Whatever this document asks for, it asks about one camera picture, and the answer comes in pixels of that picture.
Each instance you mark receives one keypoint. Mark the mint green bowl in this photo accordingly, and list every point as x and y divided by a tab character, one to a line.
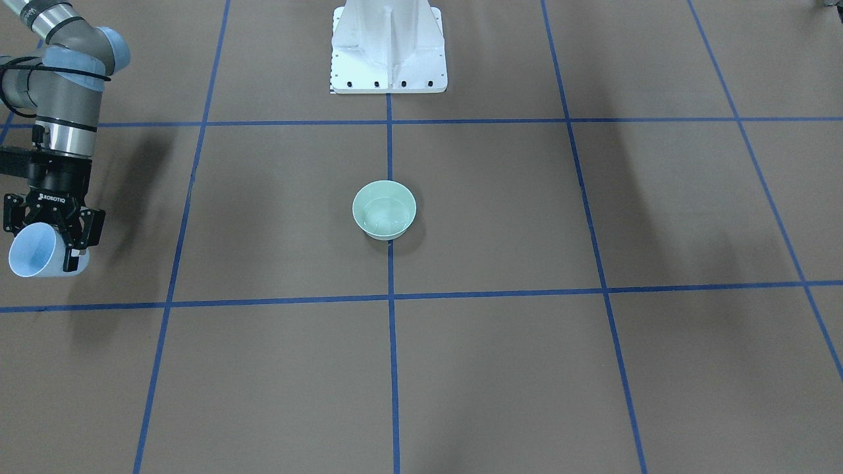
384	209

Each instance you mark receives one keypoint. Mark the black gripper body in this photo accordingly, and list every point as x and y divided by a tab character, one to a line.
60	183

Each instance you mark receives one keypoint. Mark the light blue cup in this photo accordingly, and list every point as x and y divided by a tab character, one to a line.
38	250

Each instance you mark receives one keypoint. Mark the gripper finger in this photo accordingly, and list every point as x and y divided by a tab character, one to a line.
80	229
15	212

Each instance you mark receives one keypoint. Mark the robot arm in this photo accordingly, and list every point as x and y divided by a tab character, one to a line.
59	87

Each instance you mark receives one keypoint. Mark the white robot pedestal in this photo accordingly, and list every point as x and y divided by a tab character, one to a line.
388	47

